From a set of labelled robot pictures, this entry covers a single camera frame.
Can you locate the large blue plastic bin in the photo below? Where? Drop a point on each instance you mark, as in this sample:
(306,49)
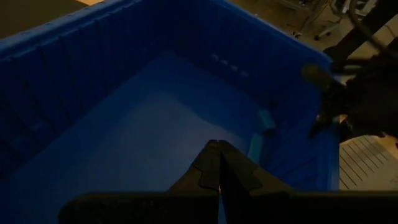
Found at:
(124,109)

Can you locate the long grey slotted divider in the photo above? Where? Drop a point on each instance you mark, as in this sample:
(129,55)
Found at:
(367,161)

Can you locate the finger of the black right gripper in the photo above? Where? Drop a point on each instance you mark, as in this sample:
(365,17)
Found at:
(325,123)
(320,77)

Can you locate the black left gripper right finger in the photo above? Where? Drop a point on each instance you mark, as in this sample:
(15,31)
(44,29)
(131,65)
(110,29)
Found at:
(245,177)

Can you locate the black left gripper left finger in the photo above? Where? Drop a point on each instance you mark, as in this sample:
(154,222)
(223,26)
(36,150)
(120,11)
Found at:
(202,174)

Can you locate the white office chair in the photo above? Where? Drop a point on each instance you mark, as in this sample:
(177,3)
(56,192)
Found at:
(329,26)

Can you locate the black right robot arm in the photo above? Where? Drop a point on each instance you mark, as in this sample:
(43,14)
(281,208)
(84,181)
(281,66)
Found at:
(357,34)

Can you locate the black closed laptop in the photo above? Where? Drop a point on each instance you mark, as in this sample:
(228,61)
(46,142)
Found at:
(31,15)

